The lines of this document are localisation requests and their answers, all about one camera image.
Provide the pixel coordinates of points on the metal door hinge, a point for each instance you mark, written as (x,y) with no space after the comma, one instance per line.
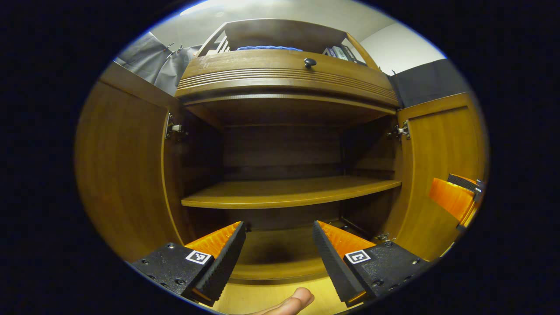
(384,236)
(400,130)
(175,127)

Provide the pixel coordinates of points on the wooden double-door shoe cabinet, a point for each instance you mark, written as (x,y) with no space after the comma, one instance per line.
(284,148)

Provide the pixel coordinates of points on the blue towel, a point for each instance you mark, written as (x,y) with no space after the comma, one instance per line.
(267,48)

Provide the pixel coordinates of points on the blue white book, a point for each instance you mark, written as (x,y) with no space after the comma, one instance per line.
(329,52)

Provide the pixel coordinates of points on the wooden drawer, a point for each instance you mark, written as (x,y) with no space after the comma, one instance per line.
(245,65)

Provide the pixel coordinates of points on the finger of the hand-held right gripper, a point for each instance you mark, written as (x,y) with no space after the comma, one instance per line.
(453,199)

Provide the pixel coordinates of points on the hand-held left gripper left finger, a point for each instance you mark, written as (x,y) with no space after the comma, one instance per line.
(227,262)

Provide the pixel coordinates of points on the wooden inner shelf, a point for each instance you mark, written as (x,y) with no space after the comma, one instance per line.
(284,192)

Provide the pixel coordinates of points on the black backdrop cloth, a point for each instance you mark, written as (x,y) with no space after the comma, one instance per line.
(144,57)

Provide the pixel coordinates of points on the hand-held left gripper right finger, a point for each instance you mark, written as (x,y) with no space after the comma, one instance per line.
(330,262)

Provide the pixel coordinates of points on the wooden shoe cabinet door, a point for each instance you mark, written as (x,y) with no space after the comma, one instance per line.
(437,144)
(122,175)

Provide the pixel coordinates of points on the grey book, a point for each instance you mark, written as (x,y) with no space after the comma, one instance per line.
(340,53)

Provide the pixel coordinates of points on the black drawer knob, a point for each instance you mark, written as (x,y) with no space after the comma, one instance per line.
(309,63)

